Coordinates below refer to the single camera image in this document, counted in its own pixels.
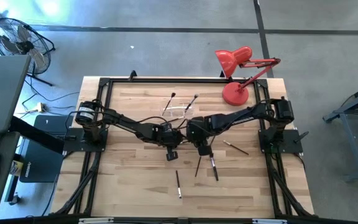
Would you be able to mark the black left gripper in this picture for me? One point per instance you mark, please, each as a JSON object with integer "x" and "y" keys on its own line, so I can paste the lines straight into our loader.
{"x": 169, "y": 137}

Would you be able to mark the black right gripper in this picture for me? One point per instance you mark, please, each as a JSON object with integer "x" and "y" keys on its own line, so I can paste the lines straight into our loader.
{"x": 197, "y": 132}

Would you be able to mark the thin black makeup brush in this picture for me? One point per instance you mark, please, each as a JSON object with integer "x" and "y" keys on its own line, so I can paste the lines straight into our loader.
{"x": 235, "y": 147}
{"x": 178, "y": 183}
{"x": 198, "y": 167}

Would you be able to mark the large Solve powder brush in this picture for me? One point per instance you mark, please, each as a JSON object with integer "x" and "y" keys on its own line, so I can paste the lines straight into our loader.
{"x": 213, "y": 168}

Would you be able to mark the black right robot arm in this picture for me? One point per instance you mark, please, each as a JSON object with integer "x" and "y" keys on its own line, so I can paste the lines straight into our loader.
{"x": 244, "y": 116}

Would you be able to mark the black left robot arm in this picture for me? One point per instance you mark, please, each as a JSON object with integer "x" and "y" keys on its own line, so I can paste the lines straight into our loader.
{"x": 129, "y": 123}

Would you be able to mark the clear acrylic brush organizer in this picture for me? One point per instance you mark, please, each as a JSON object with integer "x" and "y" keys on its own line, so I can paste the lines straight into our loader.
{"x": 179, "y": 109}

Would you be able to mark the red desk lamp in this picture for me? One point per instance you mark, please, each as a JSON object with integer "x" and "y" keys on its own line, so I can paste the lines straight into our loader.
{"x": 235, "y": 95}

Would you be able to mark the black floor tape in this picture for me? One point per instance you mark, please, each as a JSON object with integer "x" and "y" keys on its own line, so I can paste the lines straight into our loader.
{"x": 261, "y": 18}
{"x": 135, "y": 30}

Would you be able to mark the black computer case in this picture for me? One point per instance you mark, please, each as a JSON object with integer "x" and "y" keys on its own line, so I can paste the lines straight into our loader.
{"x": 42, "y": 161}

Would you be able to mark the blue-grey metal cart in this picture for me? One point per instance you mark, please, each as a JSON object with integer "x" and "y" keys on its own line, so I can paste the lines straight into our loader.
{"x": 353, "y": 124}

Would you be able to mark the grey office desk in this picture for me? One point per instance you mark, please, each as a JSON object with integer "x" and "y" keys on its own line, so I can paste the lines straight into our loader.
{"x": 2, "y": 93}

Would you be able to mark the black floor fan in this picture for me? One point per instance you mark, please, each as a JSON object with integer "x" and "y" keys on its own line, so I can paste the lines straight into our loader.
{"x": 20, "y": 46}

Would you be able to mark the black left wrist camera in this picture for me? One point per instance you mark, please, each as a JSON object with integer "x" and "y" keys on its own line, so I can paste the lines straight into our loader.
{"x": 171, "y": 155}

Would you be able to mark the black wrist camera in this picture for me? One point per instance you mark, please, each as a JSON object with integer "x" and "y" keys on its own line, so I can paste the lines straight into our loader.
{"x": 171, "y": 155}
{"x": 204, "y": 150}

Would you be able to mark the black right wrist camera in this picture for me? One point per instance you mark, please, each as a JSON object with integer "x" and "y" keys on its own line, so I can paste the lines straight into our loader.
{"x": 204, "y": 150}

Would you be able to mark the black aluminium table frame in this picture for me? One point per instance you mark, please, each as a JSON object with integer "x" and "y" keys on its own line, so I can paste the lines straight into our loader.
{"x": 182, "y": 80}

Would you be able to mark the black camera stand bar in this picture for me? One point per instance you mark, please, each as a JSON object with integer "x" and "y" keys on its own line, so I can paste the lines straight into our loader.
{"x": 179, "y": 221}

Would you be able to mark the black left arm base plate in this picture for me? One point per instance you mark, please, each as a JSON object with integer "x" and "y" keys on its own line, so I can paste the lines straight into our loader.
{"x": 82, "y": 140}

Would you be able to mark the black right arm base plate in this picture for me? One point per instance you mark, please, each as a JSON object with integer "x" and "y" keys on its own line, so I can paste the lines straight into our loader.
{"x": 286, "y": 141}

